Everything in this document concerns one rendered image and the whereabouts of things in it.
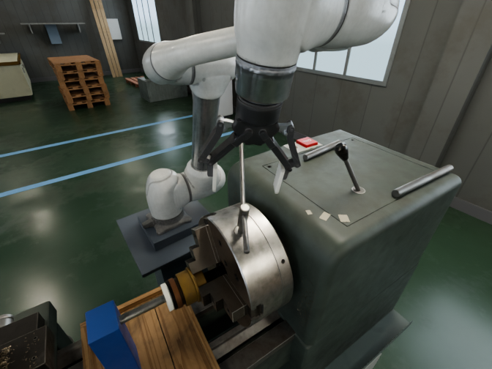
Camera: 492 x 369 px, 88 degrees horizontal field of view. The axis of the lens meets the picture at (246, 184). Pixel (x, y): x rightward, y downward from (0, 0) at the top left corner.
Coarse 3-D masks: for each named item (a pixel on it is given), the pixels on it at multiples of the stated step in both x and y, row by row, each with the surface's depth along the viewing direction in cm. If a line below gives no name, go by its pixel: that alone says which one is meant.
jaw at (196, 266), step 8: (208, 216) 72; (208, 224) 68; (192, 232) 69; (200, 232) 66; (208, 232) 67; (200, 240) 66; (208, 240) 67; (192, 248) 66; (200, 248) 66; (208, 248) 67; (192, 256) 68; (200, 256) 66; (208, 256) 67; (216, 256) 68; (192, 264) 65; (200, 264) 65; (208, 264) 66; (192, 272) 64
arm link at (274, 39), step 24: (240, 0) 30; (264, 0) 28; (288, 0) 28; (312, 0) 29; (336, 0) 31; (240, 24) 32; (264, 24) 30; (288, 24) 30; (312, 24) 31; (336, 24) 34; (240, 48) 34; (264, 48) 32; (288, 48) 32
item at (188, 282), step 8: (184, 272) 64; (200, 272) 66; (168, 280) 63; (176, 280) 63; (184, 280) 62; (192, 280) 63; (200, 280) 64; (168, 288) 61; (176, 288) 61; (184, 288) 61; (192, 288) 62; (176, 296) 61; (184, 296) 61; (192, 296) 62; (200, 296) 63; (176, 304) 61; (184, 304) 63
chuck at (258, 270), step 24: (216, 216) 66; (216, 240) 65; (240, 240) 59; (264, 240) 61; (216, 264) 74; (240, 264) 56; (264, 264) 58; (240, 288) 60; (264, 288) 58; (264, 312) 61
